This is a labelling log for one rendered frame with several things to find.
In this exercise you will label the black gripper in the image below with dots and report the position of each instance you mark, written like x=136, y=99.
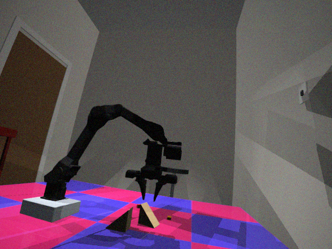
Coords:
x=162, y=179

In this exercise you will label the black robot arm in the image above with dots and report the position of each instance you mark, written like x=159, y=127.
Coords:
x=68, y=167

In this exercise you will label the olive triangular block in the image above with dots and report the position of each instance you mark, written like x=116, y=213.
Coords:
x=122, y=223

